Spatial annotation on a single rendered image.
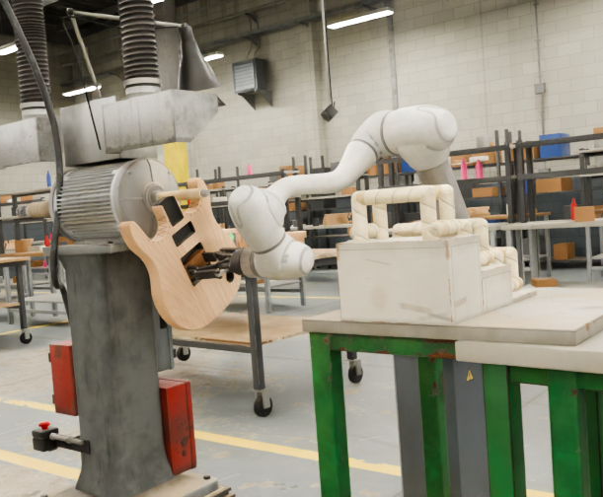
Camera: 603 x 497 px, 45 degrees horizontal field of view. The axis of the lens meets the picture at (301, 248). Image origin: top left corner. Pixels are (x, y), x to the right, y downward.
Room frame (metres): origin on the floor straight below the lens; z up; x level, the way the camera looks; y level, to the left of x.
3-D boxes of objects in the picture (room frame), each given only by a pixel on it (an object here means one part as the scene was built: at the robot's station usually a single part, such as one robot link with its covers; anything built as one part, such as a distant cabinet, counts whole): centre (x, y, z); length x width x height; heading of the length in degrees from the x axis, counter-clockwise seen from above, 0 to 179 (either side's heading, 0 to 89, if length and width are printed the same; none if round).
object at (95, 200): (2.40, 0.59, 1.25); 0.41 x 0.27 x 0.26; 52
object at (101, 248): (2.44, 0.64, 1.11); 0.36 x 0.24 x 0.04; 52
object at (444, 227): (1.52, -0.30, 1.12); 0.11 x 0.03 x 0.03; 142
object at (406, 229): (1.67, -0.30, 1.12); 0.20 x 0.03 x 0.03; 51
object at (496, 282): (1.71, -0.32, 0.98); 0.27 x 0.16 x 0.09; 52
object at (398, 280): (1.59, -0.23, 1.02); 0.27 x 0.15 x 0.17; 52
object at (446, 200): (1.56, -0.31, 1.15); 0.03 x 0.03 x 0.09
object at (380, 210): (1.67, -0.18, 1.15); 0.03 x 0.03 x 0.09
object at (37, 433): (2.44, 0.85, 0.46); 0.25 x 0.07 x 0.08; 52
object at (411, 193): (1.55, -0.20, 1.20); 0.20 x 0.03 x 0.03; 51
